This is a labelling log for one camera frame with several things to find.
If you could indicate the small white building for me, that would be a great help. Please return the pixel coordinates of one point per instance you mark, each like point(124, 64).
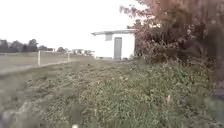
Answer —
point(103, 46)

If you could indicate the grass verge with weeds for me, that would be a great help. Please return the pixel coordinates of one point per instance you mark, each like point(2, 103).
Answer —
point(116, 96)

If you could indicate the distant low buildings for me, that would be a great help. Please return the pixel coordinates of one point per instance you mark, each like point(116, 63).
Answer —
point(78, 51)

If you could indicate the trees with reddish leaves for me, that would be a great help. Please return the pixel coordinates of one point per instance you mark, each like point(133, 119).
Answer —
point(173, 33)

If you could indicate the robot's own part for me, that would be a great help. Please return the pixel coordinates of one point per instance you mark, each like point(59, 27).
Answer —
point(75, 126)

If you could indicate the flat grass field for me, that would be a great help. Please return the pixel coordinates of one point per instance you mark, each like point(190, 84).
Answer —
point(20, 60)

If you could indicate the distant row of dark trees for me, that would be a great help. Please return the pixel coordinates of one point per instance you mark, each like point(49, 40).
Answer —
point(16, 46)

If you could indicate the white post frame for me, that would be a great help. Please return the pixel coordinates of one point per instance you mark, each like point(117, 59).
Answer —
point(39, 57)

